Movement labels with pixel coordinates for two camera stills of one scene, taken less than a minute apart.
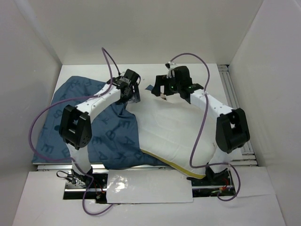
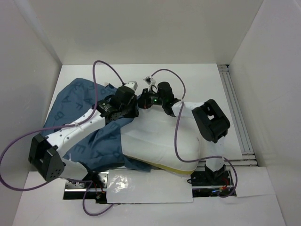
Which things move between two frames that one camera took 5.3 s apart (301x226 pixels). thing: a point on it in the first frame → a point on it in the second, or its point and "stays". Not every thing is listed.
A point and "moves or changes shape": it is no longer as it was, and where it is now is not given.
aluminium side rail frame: [247, 157] stays
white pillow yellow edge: [169, 129] moves or changes shape
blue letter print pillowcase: [114, 142] moves or changes shape
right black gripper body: [172, 86] → [151, 98]
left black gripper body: [132, 97] → [130, 110]
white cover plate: [141, 186] stays
